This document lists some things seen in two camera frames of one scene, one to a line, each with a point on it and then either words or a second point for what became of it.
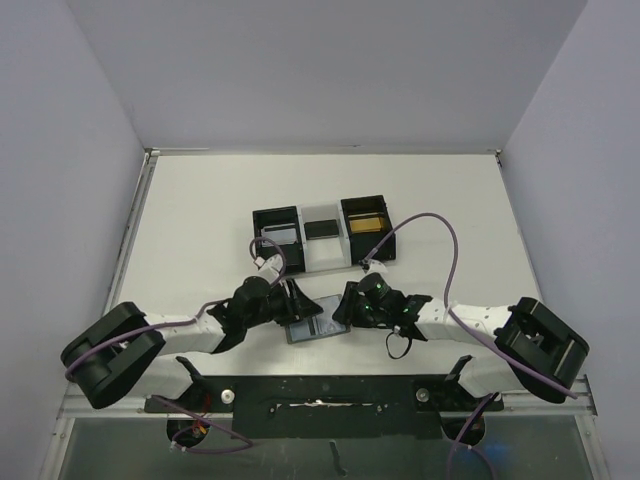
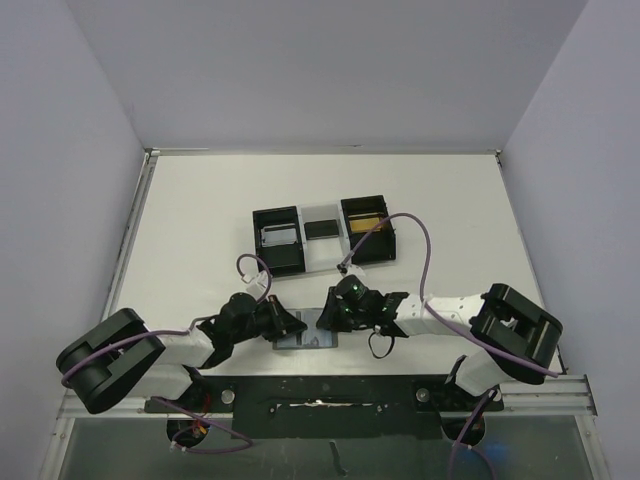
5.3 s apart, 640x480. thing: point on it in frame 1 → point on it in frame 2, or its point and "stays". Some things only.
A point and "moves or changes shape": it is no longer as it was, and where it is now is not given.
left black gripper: x=291 y=303 → x=278 y=321
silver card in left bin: x=280 y=234 stays
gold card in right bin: x=365 y=225 stays
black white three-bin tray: x=323 y=235 stays
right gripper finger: x=344 y=312 → x=328 y=317
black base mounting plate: x=335 y=407 stays
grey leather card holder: x=319 y=325 moves or changes shape
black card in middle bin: x=321 y=229 stays
